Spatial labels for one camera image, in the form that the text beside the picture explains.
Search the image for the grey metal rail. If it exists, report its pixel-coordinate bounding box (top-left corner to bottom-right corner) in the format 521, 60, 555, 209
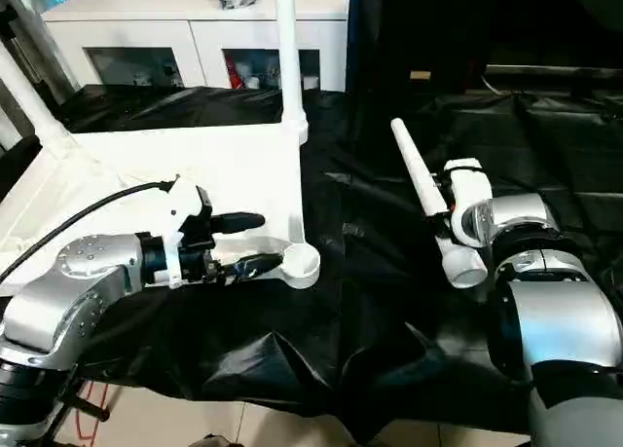
485, 63, 623, 79

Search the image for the white plastic table top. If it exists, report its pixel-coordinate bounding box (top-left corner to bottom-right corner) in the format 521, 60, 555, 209
0, 119, 323, 292

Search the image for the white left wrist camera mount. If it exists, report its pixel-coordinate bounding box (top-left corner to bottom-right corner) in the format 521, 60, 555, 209
154, 175, 214, 289

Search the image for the white glass-door cabinet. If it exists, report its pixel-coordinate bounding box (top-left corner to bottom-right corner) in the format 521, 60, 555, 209
40, 0, 351, 93

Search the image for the black work mat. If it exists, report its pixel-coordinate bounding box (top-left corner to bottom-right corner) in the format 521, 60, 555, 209
0, 81, 623, 443

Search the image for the white plastic table leg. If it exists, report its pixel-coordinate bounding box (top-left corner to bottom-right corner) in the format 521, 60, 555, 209
389, 117, 490, 291
0, 41, 70, 147
273, 0, 311, 145

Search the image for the thin red cable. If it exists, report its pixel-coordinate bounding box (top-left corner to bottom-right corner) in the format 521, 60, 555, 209
71, 377, 109, 441

